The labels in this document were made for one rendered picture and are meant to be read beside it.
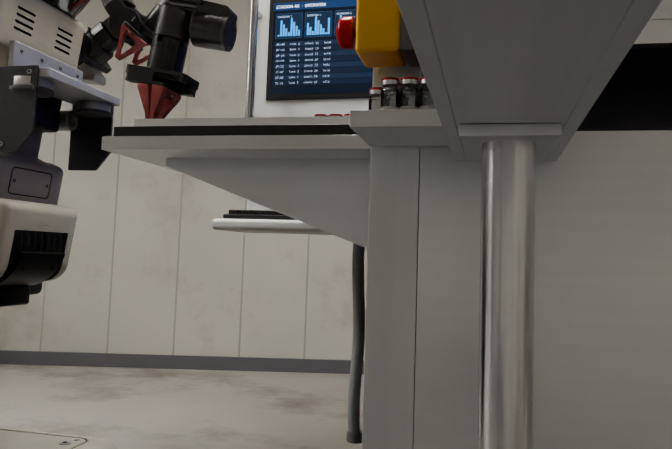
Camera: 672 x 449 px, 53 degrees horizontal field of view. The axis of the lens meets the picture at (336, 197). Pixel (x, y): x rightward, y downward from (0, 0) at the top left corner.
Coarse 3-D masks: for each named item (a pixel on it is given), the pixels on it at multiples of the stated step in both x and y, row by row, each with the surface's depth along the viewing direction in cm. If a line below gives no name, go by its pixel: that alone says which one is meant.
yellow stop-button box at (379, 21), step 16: (368, 0) 80; (384, 0) 80; (368, 16) 80; (384, 16) 80; (400, 16) 80; (368, 32) 80; (384, 32) 80; (400, 32) 79; (368, 48) 80; (384, 48) 79; (400, 48) 79; (368, 64) 85; (384, 64) 85; (400, 64) 85; (416, 64) 84
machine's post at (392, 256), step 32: (384, 160) 87; (416, 160) 87; (384, 192) 87; (416, 192) 86; (384, 224) 87; (416, 224) 86; (384, 256) 86; (416, 256) 85; (384, 288) 86; (416, 288) 85; (384, 320) 86; (384, 352) 85; (384, 384) 85; (384, 416) 84; (384, 448) 84
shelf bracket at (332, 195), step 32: (192, 160) 104; (224, 160) 103; (256, 160) 102; (288, 160) 101; (320, 160) 100; (352, 160) 99; (256, 192) 102; (288, 192) 100; (320, 192) 99; (352, 192) 98; (320, 224) 99; (352, 224) 98
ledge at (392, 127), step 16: (352, 112) 75; (368, 112) 75; (384, 112) 74; (400, 112) 74; (416, 112) 73; (432, 112) 73; (352, 128) 76; (368, 128) 75; (384, 128) 75; (400, 128) 75; (416, 128) 74; (432, 128) 74; (368, 144) 86; (384, 144) 86; (400, 144) 85; (416, 144) 85; (432, 144) 84; (448, 144) 84
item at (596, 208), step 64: (448, 192) 85; (576, 192) 82; (640, 192) 80; (448, 256) 85; (576, 256) 81; (640, 256) 80; (448, 320) 84; (576, 320) 80; (640, 320) 79; (448, 384) 83; (576, 384) 80; (640, 384) 78; (448, 448) 82; (576, 448) 79; (640, 448) 78
